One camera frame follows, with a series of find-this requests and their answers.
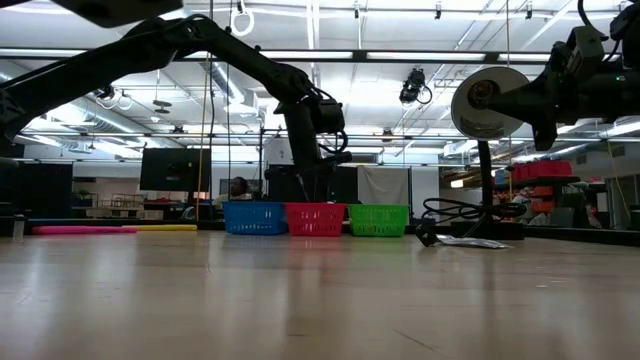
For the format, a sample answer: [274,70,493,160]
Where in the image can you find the wooden rack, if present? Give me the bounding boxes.
[99,193,147,220]

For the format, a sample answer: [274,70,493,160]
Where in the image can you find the white cable warning tag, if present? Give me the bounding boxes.
[433,234,513,250]

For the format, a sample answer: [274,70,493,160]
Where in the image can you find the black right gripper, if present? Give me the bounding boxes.
[486,42,609,152]

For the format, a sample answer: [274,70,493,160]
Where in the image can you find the grey curtain panel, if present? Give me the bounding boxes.
[357,166,411,205]

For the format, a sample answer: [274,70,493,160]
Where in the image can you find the red storage bins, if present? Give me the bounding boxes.
[510,159,574,182]

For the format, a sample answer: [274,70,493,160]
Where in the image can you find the person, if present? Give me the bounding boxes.
[212,175,252,209]

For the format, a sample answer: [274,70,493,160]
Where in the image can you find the white cable loop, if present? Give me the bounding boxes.
[230,0,256,38]

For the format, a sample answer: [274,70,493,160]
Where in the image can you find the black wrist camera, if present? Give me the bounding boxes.
[312,97,347,135]
[564,24,607,77]

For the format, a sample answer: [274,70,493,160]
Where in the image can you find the black beam with light strips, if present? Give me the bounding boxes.
[0,47,556,65]

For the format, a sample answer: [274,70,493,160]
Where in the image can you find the green plastic basket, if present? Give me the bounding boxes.
[347,203,411,238]

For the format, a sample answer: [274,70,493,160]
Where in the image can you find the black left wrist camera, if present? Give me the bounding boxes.
[312,97,347,135]

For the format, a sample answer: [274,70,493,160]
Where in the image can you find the black hanging cable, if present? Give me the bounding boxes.
[225,0,235,204]

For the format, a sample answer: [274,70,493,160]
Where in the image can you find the large black display screen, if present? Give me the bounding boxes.
[139,147,213,193]

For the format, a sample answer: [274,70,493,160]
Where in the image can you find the red plastic basket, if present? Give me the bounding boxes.
[284,202,348,238]

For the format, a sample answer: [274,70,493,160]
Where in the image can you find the pink marker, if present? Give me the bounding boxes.
[31,225,139,237]

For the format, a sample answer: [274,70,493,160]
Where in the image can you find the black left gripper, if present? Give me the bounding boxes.
[273,98,353,204]

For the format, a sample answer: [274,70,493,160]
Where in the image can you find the rolling rack with small bins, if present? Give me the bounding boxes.
[492,159,583,215]

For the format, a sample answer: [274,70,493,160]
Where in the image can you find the black aluminium table frame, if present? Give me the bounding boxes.
[0,216,640,247]

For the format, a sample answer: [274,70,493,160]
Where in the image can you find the yellow marker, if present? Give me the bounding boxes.
[122,223,199,233]

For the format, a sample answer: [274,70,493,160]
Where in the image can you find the blue plastic basket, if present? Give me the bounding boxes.
[222,200,289,236]

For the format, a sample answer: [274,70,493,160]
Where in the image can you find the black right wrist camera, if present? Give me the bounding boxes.
[564,24,607,77]

